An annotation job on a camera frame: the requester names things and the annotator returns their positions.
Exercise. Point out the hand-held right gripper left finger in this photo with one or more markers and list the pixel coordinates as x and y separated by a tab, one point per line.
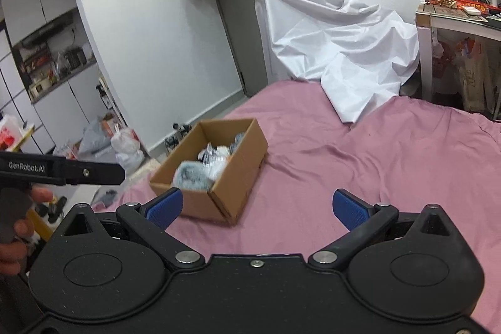
165	208

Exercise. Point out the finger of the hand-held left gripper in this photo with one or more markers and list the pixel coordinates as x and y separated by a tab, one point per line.
96	173

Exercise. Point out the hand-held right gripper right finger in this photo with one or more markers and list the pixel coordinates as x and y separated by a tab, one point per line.
351	212

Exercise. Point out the grey fuzzy cloth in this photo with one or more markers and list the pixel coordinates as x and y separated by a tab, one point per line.
191	175

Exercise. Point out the clear white item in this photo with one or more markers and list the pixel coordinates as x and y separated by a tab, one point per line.
214	160

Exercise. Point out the brown cardboard box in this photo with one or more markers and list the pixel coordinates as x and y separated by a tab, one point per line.
246	177

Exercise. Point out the person's left hand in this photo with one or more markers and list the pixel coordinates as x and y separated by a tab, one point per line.
11	257

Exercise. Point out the grey plastic bag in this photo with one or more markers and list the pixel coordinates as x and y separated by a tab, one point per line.
94	138

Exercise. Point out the red and white bag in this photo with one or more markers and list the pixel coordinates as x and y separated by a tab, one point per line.
9	132

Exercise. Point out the pink bed sheet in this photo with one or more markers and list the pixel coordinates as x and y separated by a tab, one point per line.
391	162

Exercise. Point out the black small stand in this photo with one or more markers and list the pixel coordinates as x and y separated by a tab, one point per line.
178	136

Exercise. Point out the cluttered kitchen shelf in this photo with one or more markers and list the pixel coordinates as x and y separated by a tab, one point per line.
51	64

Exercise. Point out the white crumpled cover sheet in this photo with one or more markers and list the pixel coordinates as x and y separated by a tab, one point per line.
336	44

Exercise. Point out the white desk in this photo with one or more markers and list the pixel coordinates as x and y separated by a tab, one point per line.
424	56

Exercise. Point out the beige tote bag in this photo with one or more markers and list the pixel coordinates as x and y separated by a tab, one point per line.
475	79

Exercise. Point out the dark grey door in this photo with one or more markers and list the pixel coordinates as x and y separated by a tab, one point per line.
242	25

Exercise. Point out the red flat box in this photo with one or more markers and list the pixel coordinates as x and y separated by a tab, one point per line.
469	5

